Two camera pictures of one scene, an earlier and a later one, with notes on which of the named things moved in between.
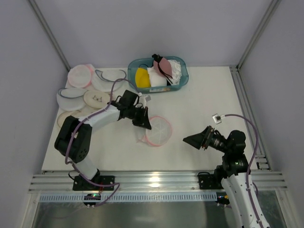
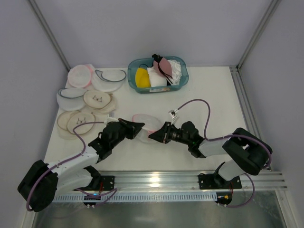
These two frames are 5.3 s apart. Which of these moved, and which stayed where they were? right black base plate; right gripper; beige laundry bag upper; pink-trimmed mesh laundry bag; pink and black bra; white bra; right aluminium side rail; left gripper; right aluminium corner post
Moved: left gripper; right gripper; pink-trimmed mesh laundry bag
Stayed: white bra; pink and black bra; right aluminium corner post; beige laundry bag upper; right aluminium side rail; right black base plate
